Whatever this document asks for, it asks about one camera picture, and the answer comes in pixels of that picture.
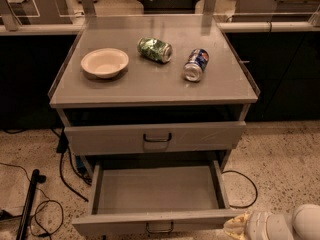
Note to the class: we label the yellow foam-wrapped gripper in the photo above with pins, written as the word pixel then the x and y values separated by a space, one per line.
pixel 258 224

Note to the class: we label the grey drawer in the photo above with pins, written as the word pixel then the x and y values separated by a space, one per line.
pixel 152 138
pixel 155 200

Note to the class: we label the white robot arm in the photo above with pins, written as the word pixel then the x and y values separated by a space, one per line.
pixel 303 223

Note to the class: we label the grey top drawer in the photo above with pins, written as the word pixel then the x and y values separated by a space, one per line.
pixel 152 138

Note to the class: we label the grey drawer cabinet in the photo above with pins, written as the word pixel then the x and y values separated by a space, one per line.
pixel 149 92

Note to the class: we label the blue pepsi can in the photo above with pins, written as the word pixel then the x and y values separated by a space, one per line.
pixel 195 66

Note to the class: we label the green soda can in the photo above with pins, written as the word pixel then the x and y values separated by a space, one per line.
pixel 155 49

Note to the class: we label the black pole on floor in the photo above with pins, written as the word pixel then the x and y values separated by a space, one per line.
pixel 36 178

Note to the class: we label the white bowl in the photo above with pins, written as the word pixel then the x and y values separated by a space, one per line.
pixel 105 63

